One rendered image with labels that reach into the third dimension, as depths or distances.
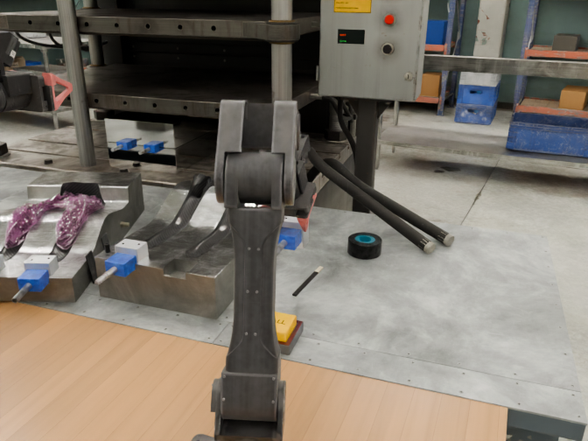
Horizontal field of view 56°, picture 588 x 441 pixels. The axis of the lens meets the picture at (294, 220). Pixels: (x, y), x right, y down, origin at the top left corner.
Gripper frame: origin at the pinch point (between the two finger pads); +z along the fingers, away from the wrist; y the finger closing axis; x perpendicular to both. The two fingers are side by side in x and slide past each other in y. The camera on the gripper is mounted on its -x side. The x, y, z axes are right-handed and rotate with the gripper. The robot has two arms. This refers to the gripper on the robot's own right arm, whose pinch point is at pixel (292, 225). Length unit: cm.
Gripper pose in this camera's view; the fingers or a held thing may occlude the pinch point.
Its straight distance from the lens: 107.3
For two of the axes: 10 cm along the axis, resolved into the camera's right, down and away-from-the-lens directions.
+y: -9.5, -1.2, 2.9
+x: -2.8, 7.5, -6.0
